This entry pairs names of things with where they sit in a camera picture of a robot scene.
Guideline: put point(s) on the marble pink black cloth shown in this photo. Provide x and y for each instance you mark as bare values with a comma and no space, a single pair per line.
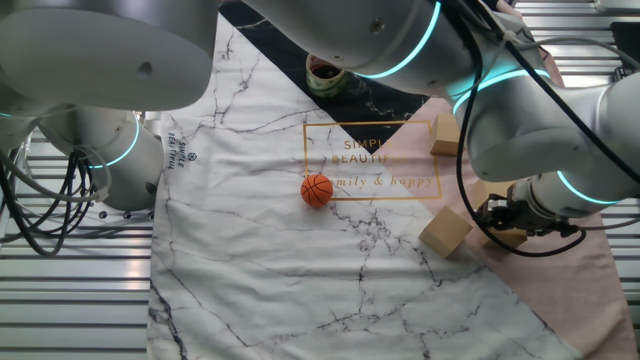
275,275

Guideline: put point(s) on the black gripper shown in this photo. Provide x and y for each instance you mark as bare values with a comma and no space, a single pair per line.
514,215

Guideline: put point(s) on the small orange basketball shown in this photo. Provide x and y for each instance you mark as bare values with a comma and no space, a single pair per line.
317,190

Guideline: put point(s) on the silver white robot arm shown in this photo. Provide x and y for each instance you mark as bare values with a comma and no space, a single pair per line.
100,60

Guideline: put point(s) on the roll of clear tape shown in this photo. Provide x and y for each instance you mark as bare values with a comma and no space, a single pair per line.
325,85

